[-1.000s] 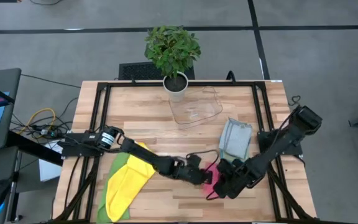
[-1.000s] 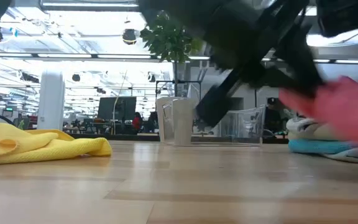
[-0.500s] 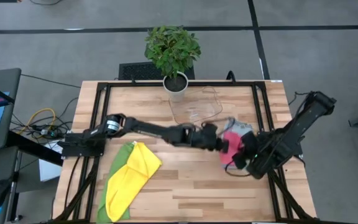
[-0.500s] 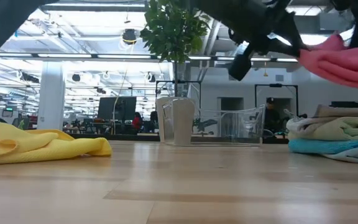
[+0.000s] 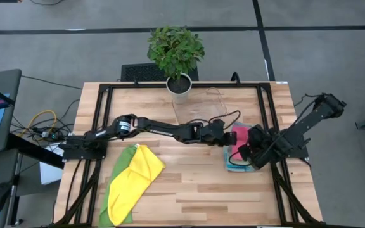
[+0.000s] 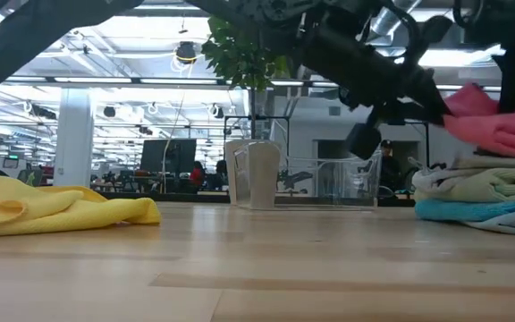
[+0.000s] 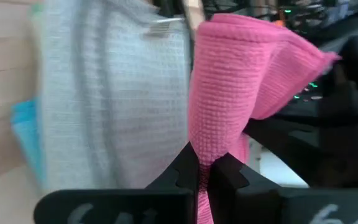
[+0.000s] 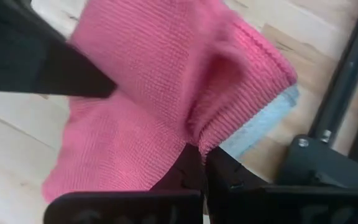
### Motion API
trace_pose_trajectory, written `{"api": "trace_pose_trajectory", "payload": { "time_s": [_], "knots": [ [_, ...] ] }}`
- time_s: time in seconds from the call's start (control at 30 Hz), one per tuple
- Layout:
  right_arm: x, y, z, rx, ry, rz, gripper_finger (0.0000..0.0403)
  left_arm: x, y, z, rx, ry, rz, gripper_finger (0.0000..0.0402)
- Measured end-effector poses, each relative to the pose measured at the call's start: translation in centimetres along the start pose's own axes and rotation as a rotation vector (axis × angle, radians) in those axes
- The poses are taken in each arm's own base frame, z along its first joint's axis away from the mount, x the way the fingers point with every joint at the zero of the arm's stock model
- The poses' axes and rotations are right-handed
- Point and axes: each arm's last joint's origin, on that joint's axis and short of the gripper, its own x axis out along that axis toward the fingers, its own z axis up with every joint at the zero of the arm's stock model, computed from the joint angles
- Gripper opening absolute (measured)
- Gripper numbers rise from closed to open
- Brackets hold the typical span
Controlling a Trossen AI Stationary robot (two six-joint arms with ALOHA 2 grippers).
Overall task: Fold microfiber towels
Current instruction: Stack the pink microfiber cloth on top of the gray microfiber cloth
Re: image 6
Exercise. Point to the clear plastic bin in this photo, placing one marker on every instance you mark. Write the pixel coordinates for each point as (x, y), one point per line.
(329, 183)

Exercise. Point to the white column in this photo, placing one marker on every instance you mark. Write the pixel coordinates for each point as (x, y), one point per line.
(74, 134)

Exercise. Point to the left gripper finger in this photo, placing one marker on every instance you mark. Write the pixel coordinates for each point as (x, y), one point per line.
(427, 98)
(400, 112)

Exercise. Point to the light blue teal-edged towel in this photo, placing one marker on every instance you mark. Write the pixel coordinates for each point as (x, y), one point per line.
(508, 227)

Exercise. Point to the pink towel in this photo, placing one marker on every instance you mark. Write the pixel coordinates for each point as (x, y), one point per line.
(499, 129)

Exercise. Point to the white plant pot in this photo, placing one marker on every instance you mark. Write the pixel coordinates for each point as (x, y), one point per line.
(262, 174)

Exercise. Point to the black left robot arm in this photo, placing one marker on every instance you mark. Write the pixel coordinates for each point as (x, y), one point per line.
(16, 44)

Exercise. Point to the black background monitor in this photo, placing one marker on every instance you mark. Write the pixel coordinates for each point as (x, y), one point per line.
(168, 156)

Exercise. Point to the yellow towel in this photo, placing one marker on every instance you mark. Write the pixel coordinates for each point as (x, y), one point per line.
(61, 210)

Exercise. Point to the pale green towel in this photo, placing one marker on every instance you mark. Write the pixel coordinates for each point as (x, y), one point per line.
(463, 190)

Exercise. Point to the green leafy plant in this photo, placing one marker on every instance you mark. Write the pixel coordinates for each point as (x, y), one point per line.
(239, 58)

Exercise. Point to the grey waffle towel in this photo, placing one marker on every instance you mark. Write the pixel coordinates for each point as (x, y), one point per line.
(441, 176)

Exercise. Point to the person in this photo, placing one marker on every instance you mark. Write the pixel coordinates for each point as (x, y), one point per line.
(389, 172)
(197, 174)
(220, 172)

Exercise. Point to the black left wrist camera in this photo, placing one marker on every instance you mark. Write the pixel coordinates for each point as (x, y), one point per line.
(364, 141)

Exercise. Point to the bright blue ribbed towel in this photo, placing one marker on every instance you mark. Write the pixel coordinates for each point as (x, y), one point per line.
(454, 210)

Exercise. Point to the black ceiling camera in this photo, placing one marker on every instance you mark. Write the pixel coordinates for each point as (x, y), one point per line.
(187, 51)

